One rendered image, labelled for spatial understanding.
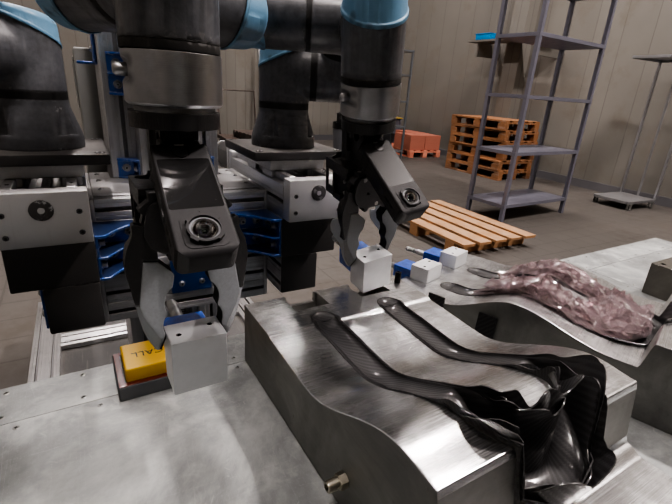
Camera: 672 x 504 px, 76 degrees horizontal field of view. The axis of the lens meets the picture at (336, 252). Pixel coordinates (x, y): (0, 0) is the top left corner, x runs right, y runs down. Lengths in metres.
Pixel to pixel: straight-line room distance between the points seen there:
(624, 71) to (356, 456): 7.29
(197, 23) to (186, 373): 0.29
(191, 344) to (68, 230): 0.47
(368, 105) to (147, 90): 0.27
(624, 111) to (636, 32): 1.00
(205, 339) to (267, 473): 0.17
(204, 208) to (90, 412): 0.35
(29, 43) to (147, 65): 0.59
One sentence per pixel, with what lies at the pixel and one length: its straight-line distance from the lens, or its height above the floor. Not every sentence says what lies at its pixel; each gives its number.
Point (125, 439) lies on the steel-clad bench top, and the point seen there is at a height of 0.80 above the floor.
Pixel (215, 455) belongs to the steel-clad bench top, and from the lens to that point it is 0.53.
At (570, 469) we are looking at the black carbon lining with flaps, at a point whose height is 0.87.
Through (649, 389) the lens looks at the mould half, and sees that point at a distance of 0.69.
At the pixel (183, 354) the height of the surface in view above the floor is 0.95.
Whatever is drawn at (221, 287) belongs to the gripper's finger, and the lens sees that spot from 0.42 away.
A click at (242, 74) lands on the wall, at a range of 9.83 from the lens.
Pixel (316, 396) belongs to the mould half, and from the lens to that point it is 0.46.
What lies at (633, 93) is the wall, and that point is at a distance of 7.43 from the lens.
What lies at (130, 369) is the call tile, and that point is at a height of 0.84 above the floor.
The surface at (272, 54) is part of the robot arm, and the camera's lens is 1.04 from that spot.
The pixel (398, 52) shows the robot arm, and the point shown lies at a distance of 0.55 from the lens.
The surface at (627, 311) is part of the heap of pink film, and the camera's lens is 0.76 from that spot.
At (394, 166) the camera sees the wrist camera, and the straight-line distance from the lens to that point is 0.56.
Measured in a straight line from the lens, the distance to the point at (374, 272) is 0.64.
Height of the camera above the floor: 1.18
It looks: 21 degrees down
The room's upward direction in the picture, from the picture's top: 4 degrees clockwise
